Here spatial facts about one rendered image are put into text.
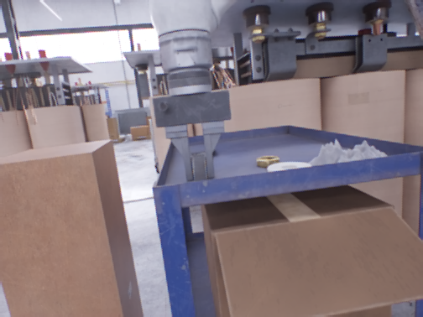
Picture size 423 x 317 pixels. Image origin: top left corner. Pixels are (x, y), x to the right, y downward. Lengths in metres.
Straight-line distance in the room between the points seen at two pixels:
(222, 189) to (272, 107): 0.82
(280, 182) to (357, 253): 0.14
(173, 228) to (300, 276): 0.18
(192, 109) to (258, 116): 0.73
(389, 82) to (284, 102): 0.50
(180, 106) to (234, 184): 0.17
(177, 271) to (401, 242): 0.32
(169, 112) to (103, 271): 0.58
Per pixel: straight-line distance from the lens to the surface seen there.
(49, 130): 2.89
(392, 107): 1.51
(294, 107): 1.23
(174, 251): 0.42
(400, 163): 0.50
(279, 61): 1.25
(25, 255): 0.95
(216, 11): 0.64
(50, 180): 0.86
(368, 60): 1.48
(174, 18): 0.48
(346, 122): 1.40
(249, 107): 1.19
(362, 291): 0.42
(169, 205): 0.40
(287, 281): 0.40
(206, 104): 0.48
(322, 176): 0.44
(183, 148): 0.50
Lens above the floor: 1.01
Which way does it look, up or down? 11 degrees down
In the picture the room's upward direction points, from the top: 6 degrees counter-clockwise
